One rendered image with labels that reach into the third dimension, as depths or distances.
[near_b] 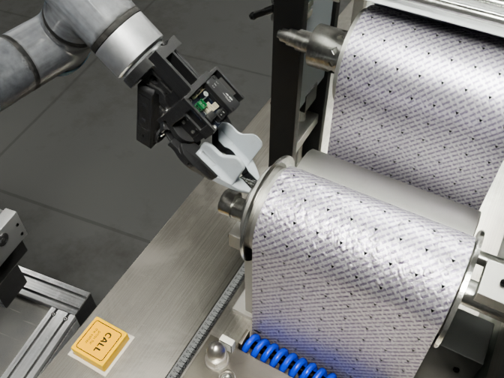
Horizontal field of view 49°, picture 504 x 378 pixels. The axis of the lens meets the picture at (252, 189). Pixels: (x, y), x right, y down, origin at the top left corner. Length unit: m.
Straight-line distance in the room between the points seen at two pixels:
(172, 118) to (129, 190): 1.80
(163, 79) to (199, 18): 2.84
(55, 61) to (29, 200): 1.84
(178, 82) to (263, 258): 0.24
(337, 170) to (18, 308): 1.40
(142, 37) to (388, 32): 0.32
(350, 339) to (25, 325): 1.36
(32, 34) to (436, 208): 0.56
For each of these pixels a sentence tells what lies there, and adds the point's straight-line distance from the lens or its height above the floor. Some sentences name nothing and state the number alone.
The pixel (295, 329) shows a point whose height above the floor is 1.10.
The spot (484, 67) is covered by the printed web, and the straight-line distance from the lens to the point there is 0.75.
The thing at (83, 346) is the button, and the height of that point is 0.92.
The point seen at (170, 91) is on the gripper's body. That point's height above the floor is 1.39.
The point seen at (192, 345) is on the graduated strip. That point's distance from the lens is 1.01.
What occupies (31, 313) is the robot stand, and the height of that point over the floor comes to 0.21.
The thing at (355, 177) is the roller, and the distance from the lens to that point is 0.79.
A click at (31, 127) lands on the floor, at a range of 2.90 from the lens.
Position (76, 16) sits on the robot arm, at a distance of 0.68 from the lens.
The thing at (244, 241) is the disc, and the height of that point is 1.26.
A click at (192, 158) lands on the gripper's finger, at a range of 0.69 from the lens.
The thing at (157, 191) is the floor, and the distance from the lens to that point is 2.44.
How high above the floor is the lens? 1.81
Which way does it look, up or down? 48 degrees down
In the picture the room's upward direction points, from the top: straight up
